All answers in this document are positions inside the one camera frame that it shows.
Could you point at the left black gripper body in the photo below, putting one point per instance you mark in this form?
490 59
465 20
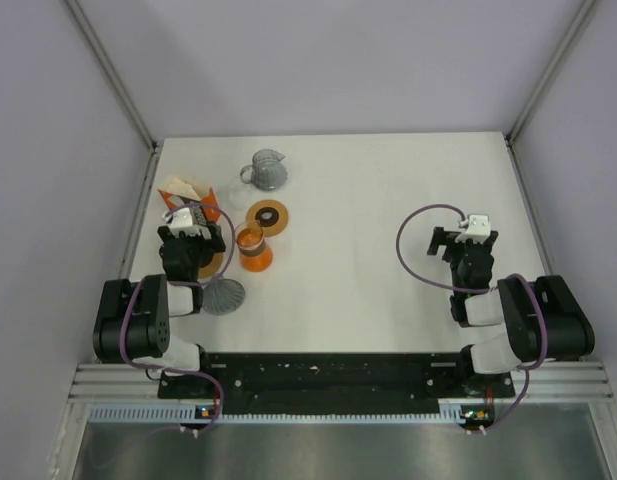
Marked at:
199 248

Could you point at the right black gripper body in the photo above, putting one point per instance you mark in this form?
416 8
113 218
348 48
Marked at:
455 251

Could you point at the orange glass carafe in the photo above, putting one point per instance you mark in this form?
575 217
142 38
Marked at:
255 255

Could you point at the orange coffee filter box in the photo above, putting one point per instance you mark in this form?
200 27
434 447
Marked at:
177 190

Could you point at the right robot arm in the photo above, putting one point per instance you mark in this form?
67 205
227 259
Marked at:
541 319

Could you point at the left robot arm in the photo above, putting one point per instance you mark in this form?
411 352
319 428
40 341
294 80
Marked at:
133 322

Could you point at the grey ribbed dripper cone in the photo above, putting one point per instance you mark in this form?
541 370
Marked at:
223 296

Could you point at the grey glass pitcher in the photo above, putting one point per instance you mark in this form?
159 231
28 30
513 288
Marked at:
266 172

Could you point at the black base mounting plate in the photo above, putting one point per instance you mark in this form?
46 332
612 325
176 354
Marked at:
335 383

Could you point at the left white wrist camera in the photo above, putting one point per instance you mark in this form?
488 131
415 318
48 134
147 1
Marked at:
189 221

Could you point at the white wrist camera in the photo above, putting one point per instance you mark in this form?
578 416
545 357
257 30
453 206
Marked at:
189 221
475 226

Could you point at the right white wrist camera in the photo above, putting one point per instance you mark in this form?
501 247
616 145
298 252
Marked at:
475 226

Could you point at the right corner aluminium post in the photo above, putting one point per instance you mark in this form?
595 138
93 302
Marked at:
567 43

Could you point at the corner aluminium post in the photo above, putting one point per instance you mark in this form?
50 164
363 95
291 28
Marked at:
85 28
567 43

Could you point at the aluminium frame rail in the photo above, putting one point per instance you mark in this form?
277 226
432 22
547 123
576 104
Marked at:
553 382

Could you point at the grey slotted cable duct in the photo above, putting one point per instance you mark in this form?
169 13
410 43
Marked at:
191 413

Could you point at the left corner aluminium post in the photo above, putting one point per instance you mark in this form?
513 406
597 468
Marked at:
85 28

